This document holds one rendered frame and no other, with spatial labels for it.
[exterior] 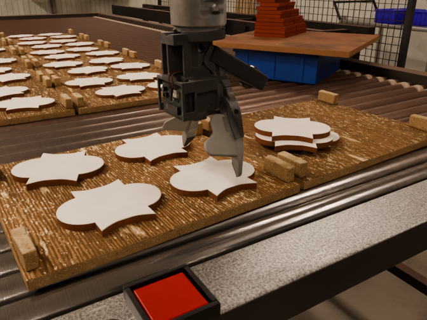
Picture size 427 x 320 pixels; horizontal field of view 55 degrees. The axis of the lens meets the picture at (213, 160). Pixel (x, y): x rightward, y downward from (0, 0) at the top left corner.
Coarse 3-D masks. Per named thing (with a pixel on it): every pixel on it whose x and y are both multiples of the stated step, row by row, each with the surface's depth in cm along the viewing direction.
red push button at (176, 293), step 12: (180, 276) 46; (144, 288) 44; (156, 288) 44; (168, 288) 44; (180, 288) 44; (192, 288) 44; (144, 300) 42; (156, 300) 42; (168, 300) 42; (180, 300) 42; (192, 300) 42; (204, 300) 42; (156, 312) 41; (168, 312) 41; (180, 312) 41
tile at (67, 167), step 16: (32, 160) 71; (48, 160) 71; (64, 160) 71; (80, 160) 71; (96, 160) 71; (16, 176) 65; (32, 176) 65; (48, 176) 65; (64, 176) 65; (80, 176) 66
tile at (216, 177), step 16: (208, 160) 71; (224, 160) 71; (176, 176) 65; (192, 176) 65; (208, 176) 65; (224, 176) 65; (240, 176) 65; (176, 192) 62; (192, 192) 61; (208, 192) 61; (224, 192) 61
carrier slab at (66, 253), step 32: (192, 160) 74; (0, 192) 62; (32, 192) 62; (64, 192) 62; (256, 192) 62; (288, 192) 64; (32, 224) 54; (160, 224) 54; (192, 224) 55; (64, 256) 48; (96, 256) 48; (32, 288) 45
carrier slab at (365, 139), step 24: (312, 120) 95; (336, 120) 95; (360, 120) 95; (384, 120) 95; (360, 144) 81; (384, 144) 81; (408, 144) 81; (312, 168) 71; (336, 168) 71; (360, 168) 74
